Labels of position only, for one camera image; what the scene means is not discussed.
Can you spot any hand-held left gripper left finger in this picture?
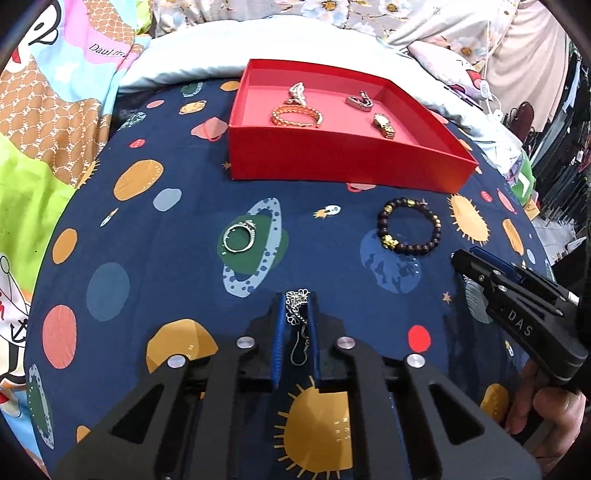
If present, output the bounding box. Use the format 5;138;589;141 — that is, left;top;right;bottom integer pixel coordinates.
53;293;284;480

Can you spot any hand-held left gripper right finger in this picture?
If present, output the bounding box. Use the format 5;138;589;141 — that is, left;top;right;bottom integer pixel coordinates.
308;295;542;480

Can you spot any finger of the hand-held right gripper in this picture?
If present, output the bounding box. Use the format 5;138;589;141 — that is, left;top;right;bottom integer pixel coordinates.
451;249;498;290
468;246;526;281

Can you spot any silver flower earring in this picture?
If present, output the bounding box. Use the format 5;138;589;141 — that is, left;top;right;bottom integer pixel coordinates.
285;289;311;366

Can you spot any dark bead bracelet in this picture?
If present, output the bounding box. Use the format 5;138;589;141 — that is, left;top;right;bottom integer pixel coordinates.
379;197;443;256

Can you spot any gold wristwatch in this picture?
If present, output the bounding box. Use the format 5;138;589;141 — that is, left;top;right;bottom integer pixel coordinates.
373;113;397;139

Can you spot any red cardboard box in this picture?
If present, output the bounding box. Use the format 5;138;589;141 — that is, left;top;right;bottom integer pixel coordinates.
228;58;479;193

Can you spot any person's right hand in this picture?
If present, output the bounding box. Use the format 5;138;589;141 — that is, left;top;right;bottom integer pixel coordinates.
505;360;587;462

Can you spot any rack of hanging clothes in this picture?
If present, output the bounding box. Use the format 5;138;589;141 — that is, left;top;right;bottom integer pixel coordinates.
531;41;591;227

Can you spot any navy planet print blanket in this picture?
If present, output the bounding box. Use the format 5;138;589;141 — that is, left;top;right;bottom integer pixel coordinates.
23;78;561;480

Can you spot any dark red chair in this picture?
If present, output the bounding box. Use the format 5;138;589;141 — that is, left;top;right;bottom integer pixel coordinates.
503;102;539;139

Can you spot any pink and white pillow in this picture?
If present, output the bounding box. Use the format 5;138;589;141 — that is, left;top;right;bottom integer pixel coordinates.
411;39;490;100

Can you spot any beige curtain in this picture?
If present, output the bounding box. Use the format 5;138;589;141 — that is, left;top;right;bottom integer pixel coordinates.
485;0;571;123

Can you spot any cartoon monkey print blanket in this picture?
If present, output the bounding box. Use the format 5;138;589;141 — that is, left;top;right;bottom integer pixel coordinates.
0;0;153;462

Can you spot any grey floral sheet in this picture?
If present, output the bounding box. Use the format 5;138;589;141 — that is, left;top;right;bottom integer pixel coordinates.
152;0;522;51

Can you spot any silver ring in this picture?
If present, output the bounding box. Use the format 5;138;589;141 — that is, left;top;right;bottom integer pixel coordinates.
222;220;257;254

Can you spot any white charging cable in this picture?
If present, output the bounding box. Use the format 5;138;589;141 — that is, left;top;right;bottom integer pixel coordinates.
482;18;506;116

